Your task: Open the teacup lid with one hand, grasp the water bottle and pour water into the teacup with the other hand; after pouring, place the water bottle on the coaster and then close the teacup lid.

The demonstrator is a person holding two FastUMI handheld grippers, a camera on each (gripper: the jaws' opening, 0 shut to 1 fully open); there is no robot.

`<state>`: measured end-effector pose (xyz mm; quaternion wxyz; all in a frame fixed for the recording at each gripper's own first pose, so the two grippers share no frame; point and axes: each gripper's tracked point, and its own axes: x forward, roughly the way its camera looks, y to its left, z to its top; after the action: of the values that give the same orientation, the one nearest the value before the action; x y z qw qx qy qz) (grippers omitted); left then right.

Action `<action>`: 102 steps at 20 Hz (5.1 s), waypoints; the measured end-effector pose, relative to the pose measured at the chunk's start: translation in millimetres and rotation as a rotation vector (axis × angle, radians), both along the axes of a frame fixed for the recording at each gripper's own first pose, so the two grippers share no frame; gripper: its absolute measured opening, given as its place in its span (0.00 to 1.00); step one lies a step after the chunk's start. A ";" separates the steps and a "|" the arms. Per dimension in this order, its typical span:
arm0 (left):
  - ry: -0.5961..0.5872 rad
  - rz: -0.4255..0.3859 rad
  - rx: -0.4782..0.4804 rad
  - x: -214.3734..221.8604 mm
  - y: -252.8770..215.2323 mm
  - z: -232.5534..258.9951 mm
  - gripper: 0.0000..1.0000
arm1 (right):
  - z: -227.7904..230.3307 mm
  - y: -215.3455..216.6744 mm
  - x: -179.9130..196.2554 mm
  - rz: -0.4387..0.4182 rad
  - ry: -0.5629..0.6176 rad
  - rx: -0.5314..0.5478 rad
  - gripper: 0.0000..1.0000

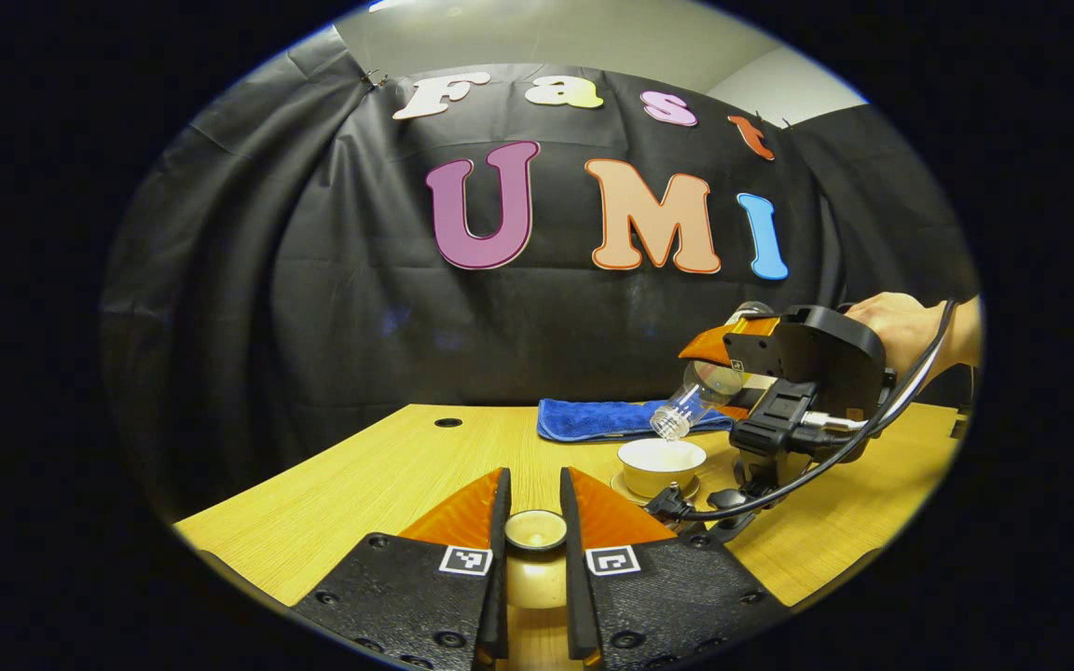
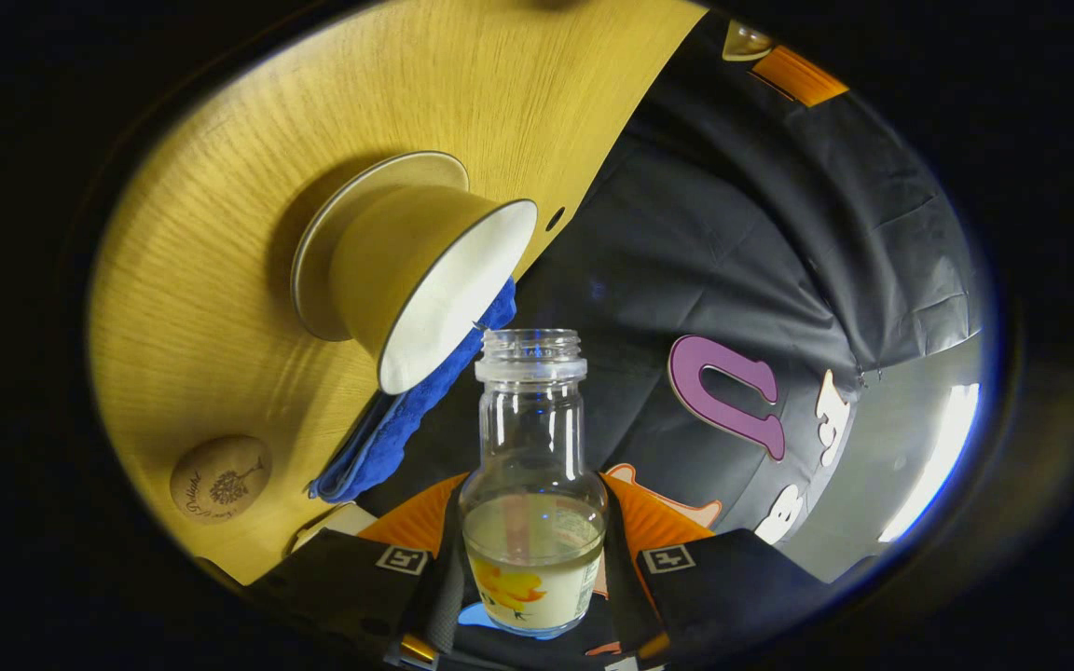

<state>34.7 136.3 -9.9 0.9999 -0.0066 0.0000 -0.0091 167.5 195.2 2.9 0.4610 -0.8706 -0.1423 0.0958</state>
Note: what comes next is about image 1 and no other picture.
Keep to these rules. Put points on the beige ceramic saucer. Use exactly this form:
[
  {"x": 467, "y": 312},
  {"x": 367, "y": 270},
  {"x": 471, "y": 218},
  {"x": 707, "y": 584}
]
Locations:
[{"x": 626, "y": 492}]

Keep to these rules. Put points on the clear glass water bottle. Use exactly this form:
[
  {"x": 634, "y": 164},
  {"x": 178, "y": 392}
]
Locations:
[{"x": 700, "y": 391}]

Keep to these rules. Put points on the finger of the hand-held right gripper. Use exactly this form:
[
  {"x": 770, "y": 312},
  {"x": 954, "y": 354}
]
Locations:
[
  {"x": 723, "y": 345},
  {"x": 739, "y": 412}
]

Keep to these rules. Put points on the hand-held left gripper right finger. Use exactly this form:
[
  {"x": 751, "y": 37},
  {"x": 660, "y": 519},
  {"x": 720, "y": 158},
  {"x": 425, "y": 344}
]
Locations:
[{"x": 574, "y": 578}]

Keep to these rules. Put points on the black backdrop cloth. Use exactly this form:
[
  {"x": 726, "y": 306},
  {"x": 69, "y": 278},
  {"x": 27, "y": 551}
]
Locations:
[{"x": 267, "y": 308}]

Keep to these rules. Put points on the beige teacup lid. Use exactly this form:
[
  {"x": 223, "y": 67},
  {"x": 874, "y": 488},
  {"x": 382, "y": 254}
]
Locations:
[{"x": 536, "y": 531}]

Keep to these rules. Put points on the blue towel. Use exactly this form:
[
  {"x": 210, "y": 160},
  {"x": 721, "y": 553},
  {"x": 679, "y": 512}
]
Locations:
[{"x": 593, "y": 419}]

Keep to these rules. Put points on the beige ceramic teacup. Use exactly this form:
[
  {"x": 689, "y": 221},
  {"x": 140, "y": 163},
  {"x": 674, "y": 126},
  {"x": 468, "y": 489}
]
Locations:
[{"x": 660, "y": 461}]

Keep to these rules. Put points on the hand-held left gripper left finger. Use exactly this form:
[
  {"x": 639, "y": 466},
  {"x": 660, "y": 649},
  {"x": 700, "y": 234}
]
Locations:
[{"x": 500, "y": 578}]

